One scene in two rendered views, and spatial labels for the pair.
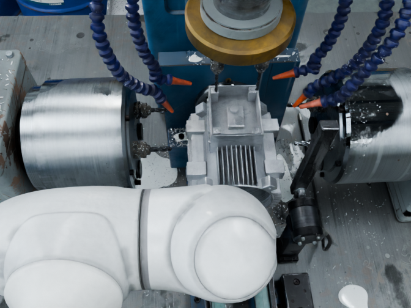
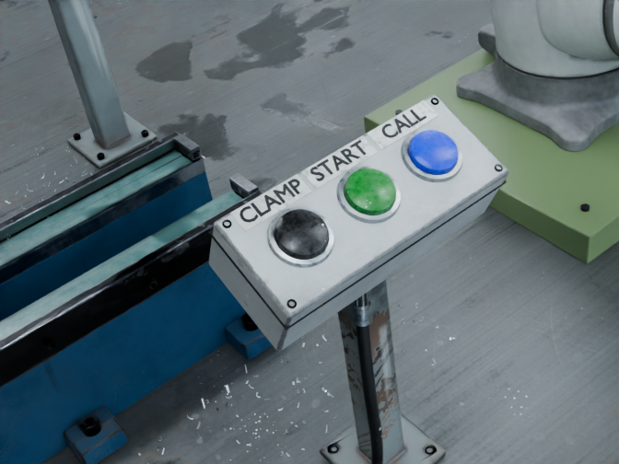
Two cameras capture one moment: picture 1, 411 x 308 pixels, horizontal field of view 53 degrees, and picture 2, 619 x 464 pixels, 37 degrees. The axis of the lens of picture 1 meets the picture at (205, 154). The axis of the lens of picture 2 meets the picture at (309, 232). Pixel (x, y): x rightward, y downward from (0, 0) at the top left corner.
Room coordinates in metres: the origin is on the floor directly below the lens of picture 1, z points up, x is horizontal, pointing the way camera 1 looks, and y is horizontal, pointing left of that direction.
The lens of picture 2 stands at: (0.23, 0.53, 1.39)
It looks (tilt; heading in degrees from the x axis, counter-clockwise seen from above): 40 degrees down; 242
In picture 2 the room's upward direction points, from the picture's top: 10 degrees counter-clockwise
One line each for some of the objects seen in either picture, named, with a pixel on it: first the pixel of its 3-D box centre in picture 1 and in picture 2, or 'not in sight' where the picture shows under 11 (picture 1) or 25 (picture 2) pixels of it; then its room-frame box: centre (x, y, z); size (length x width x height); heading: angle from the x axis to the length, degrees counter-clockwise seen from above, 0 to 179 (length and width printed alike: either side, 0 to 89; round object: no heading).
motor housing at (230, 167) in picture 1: (232, 159); not in sight; (0.43, -0.06, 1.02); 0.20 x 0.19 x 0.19; 3
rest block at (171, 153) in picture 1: (181, 147); not in sight; (0.55, 0.06, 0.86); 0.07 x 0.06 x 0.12; 94
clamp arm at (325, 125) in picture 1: (311, 162); not in sight; (0.37, -0.20, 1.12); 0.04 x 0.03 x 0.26; 4
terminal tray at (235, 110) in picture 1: (233, 120); not in sight; (0.47, -0.06, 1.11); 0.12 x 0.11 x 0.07; 3
